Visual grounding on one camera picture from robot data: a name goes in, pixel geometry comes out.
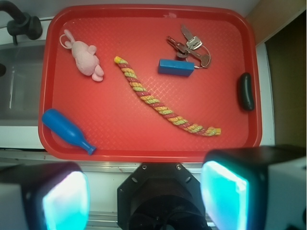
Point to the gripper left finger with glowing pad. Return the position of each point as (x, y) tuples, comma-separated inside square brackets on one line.
[(49, 196)]

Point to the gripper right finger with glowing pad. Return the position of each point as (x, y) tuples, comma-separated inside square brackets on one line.
[(258, 188)]

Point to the pink plush bunny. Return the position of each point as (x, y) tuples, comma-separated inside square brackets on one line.
[(84, 55)]

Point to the blue plastic bottle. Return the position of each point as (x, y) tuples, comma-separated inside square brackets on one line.
[(66, 130)]

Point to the black sausage-shaped object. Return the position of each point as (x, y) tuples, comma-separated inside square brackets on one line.
[(245, 95)]

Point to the stainless steel sink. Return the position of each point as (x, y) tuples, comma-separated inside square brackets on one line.
[(21, 83)]

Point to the red plastic tray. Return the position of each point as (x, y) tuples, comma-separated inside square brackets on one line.
[(113, 119)]

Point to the blue rectangular block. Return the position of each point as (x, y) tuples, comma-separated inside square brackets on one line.
[(175, 67)]

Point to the bunch of metal keys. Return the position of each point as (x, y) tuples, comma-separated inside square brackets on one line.
[(193, 47)]

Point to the black faucet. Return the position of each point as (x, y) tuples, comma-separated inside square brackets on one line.
[(22, 23)]

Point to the black octagonal mount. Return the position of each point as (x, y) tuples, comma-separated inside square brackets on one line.
[(161, 196)]

